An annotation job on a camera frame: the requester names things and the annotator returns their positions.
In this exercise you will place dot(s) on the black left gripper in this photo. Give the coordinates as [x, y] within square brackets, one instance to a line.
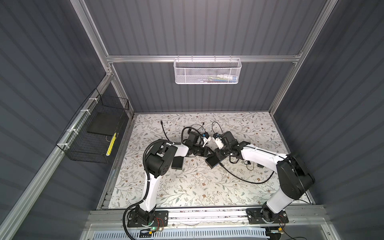
[205, 152]

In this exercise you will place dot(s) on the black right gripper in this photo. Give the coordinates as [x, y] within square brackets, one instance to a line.
[217, 151]

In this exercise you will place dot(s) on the black network switch box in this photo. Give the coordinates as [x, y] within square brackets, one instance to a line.
[213, 160]

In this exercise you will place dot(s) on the black power adapter with cable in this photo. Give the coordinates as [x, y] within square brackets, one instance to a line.
[248, 163]

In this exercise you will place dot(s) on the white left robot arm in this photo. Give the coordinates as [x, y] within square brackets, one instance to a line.
[157, 160]

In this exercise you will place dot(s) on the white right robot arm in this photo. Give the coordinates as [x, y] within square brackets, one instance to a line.
[294, 177]

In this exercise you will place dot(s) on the long black power brick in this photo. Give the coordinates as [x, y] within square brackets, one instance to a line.
[177, 163]

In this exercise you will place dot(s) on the items in white basket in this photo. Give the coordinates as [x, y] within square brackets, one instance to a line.
[219, 79]

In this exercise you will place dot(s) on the yellow striped tool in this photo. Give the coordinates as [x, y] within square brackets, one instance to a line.
[111, 145]

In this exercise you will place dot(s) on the black foam pad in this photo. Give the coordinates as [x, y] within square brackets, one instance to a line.
[104, 124]

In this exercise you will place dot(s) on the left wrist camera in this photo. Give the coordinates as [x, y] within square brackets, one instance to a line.
[205, 138]

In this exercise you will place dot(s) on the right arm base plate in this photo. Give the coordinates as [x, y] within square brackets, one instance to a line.
[265, 216]

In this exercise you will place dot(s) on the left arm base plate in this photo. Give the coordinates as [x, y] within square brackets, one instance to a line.
[141, 218]

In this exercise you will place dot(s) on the white wire mesh basket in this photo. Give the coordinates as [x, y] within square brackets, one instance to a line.
[188, 70]

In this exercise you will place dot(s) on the white slotted cable duct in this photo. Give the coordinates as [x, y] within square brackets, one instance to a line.
[204, 233]

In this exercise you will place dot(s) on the black wire wall basket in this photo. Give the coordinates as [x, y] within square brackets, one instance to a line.
[78, 145]

